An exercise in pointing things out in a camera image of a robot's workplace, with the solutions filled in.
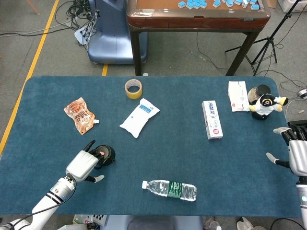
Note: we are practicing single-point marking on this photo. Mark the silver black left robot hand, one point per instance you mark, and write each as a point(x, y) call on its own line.
point(81, 165)

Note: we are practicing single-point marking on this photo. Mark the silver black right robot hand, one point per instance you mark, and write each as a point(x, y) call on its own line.
point(298, 155)

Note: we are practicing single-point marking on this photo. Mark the black kettle with orange knob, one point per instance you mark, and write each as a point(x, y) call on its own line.
point(108, 155)

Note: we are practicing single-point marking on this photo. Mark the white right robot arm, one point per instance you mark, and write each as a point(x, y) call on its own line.
point(302, 198)

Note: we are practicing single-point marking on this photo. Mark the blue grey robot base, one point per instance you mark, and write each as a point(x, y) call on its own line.
point(112, 36)

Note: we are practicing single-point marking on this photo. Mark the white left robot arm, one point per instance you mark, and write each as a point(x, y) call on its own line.
point(48, 201)

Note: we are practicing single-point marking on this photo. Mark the orange spout drink pouch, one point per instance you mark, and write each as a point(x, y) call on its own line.
point(80, 115)

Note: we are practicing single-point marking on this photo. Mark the black white penguin plush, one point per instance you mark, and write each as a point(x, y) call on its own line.
point(263, 105)

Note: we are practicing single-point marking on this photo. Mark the white power adapter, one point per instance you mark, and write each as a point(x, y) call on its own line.
point(303, 94)

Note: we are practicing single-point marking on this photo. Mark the white plastic pack blue label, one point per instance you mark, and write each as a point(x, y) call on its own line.
point(139, 117)

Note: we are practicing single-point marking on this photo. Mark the grain jar black lid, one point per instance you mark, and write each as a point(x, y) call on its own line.
point(254, 94)

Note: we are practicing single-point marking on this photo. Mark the white red wipes packet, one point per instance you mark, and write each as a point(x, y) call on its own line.
point(237, 95)

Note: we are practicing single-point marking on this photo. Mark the grey white shoes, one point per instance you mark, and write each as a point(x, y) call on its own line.
point(247, 225)

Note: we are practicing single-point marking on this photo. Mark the blue felt table cloth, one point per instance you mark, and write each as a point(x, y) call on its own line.
point(168, 155)

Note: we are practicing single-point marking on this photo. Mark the yellow packing tape roll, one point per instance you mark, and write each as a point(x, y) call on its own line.
point(134, 95)

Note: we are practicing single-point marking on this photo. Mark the grey robot torso base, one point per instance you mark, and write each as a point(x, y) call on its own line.
point(153, 224)

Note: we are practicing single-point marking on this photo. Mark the white pink toothpaste box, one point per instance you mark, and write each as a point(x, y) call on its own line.
point(212, 119)

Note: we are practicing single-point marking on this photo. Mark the clear water bottle green label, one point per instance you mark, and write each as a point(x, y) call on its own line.
point(175, 190)

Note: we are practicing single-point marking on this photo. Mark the black tripod stand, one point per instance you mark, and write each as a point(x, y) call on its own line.
point(270, 39)

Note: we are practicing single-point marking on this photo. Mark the white power strip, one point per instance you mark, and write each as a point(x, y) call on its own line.
point(82, 34)

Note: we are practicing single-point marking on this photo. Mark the white dotted mahjong tile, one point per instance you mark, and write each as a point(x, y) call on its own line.
point(244, 3)

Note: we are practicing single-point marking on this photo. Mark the wooden pole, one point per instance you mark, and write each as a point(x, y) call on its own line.
point(32, 7)

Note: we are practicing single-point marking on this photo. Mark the brown mahjong table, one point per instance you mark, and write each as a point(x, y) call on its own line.
point(192, 21)

